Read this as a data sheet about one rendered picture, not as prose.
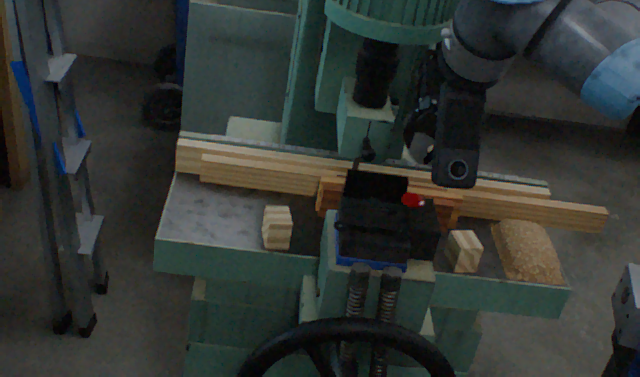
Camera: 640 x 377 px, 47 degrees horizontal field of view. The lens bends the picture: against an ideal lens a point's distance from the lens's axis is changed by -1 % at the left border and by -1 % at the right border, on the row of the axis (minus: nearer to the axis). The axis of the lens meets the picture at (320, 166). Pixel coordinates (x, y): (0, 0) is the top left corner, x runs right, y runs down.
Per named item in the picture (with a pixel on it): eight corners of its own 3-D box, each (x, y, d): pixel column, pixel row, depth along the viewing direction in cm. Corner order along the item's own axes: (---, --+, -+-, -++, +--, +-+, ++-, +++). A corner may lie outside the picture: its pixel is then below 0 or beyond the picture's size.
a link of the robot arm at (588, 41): (685, 40, 70) (590, -26, 72) (668, 72, 62) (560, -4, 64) (632, 101, 75) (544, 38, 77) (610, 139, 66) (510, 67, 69)
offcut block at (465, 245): (442, 254, 110) (450, 230, 108) (464, 253, 111) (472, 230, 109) (453, 273, 106) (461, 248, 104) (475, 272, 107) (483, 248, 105)
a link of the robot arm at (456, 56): (526, 66, 73) (445, 53, 73) (509, 92, 77) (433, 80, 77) (521, 8, 77) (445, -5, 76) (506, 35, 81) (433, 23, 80)
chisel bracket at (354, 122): (336, 166, 110) (346, 115, 106) (334, 121, 122) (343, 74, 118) (385, 172, 111) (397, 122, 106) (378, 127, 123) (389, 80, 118)
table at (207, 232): (137, 318, 97) (138, 282, 94) (174, 190, 123) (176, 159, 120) (579, 367, 103) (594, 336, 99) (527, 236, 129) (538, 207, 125)
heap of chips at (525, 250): (506, 278, 107) (514, 258, 105) (487, 222, 119) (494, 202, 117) (565, 285, 108) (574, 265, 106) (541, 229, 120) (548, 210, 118)
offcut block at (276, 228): (265, 249, 104) (269, 223, 102) (261, 231, 108) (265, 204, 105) (288, 250, 105) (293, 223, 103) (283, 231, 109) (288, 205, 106)
